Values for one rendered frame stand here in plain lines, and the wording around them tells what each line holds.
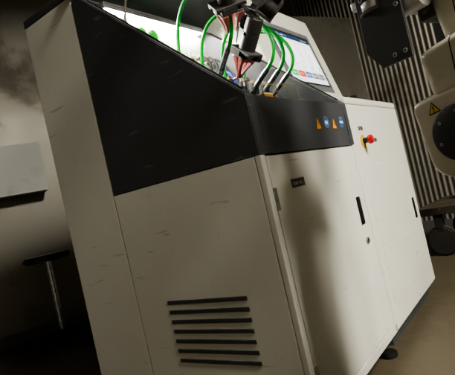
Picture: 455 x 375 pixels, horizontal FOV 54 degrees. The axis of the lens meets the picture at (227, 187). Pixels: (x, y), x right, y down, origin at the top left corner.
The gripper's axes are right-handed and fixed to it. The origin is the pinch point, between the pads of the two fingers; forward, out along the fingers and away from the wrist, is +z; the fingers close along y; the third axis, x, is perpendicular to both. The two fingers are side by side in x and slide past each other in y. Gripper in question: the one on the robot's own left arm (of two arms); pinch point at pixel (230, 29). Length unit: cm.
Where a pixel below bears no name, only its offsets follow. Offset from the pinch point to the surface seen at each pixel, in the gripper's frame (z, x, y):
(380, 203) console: 74, 37, -38
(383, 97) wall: 210, -137, -211
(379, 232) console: 76, 47, -29
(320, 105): 26.7, 20.3, -19.8
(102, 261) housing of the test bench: 54, 16, 68
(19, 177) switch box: 144, -163, 108
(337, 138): 39, 26, -23
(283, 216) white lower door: 22, 56, 18
